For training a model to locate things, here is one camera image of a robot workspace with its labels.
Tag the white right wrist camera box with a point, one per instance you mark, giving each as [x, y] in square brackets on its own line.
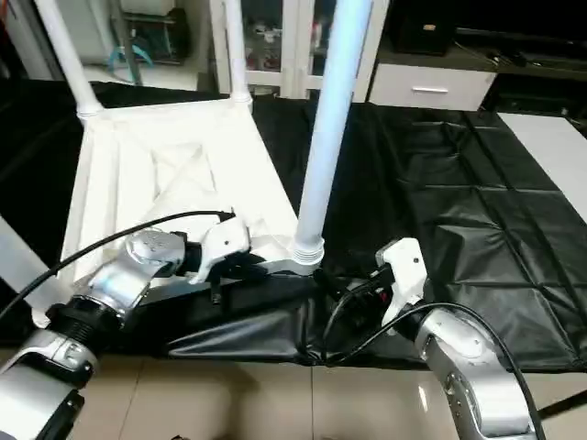
[404, 266]

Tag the white drawer unit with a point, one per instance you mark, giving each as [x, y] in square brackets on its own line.
[431, 90]

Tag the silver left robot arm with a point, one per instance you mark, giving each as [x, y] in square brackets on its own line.
[119, 275]

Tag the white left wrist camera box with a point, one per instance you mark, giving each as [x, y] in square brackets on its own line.
[225, 240]

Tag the white glass door cabinet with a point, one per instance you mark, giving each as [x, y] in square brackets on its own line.
[275, 46]

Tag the white flat panel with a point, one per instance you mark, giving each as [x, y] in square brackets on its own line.
[550, 156]

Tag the storage rack with items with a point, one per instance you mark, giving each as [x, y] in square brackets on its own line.
[142, 37]

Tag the white plastic table top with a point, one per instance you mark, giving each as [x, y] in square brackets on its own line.
[183, 165]

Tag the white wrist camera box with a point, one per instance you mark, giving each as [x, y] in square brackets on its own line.
[225, 240]
[404, 266]

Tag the black work mat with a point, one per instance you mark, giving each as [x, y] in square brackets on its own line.
[459, 202]

